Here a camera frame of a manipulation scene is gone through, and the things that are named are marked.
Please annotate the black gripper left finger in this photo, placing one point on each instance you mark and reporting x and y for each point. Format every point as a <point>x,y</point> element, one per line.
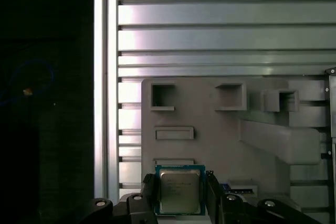
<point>151,203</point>

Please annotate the grey parts rack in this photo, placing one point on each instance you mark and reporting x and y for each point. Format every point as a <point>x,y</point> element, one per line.
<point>223,142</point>

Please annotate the silver CPU green edge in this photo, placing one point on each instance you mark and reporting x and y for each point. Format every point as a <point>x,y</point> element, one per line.
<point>179,190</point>

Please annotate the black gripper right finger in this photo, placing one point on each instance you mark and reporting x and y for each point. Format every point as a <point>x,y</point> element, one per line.
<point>214,203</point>

